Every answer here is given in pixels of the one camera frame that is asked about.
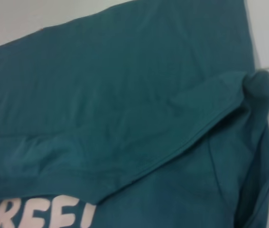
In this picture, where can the teal t-shirt with white print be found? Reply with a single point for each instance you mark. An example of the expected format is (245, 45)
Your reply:
(124, 95)

